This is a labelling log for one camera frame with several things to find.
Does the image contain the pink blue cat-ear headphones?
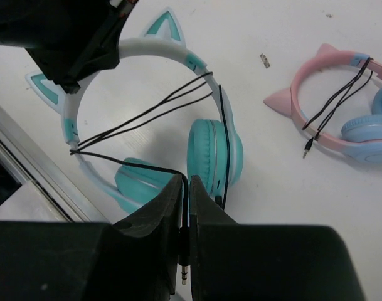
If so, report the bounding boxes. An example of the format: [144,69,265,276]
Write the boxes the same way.
[263,43,382,164]

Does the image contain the small metal screw piece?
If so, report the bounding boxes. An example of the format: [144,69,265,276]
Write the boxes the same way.
[260,53,271,68]

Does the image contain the black headphone audio cable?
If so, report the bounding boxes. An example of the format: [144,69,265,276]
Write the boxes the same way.
[68,71,231,286]

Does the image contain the teal cat-ear headphones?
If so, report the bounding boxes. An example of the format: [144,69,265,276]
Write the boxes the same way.
[25,8,243,213]

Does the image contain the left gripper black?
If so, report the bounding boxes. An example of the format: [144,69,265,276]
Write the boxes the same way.
[0,0,137,94]

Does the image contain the aluminium front rail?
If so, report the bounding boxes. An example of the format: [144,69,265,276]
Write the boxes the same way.
[0,107,106,222]

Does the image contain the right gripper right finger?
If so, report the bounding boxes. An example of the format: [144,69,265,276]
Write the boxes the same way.
[189,176,365,300]

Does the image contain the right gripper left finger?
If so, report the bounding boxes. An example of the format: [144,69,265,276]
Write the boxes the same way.
[0,175,182,300]

